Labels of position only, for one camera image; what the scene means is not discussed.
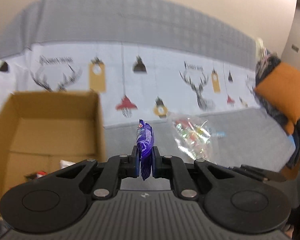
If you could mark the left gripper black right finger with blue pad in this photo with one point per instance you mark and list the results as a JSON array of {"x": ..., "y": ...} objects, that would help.
[{"x": 232, "y": 200}]

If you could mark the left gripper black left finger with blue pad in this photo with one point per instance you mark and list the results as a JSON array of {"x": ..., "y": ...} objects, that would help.
[{"x": 58, "y": 200}]

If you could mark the red packet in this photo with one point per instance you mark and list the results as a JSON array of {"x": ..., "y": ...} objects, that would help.
[{"x": 35, "y": 175}]

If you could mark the brown cardboard box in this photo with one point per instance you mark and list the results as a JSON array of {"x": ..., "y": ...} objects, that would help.
[{"x": 39, "y": 129}]

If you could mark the clear bag of candies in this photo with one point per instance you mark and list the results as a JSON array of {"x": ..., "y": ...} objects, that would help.
[{"x": 194, "y": 136}]

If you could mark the purple candy bar wrapper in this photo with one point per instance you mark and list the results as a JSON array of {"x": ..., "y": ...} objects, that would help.
[{"x": 145, "y": 143}]

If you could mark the small light blue packet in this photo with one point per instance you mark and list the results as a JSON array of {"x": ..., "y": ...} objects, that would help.
[{"x": 218, "y": 134}]

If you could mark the orange cushion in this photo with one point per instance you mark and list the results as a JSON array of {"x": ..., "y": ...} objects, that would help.
[{"x": 281, "y": 88}]

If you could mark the grey deer-print sofa cover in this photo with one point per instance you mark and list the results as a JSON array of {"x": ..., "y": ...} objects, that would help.
[{"x": 145, "y": 59}]

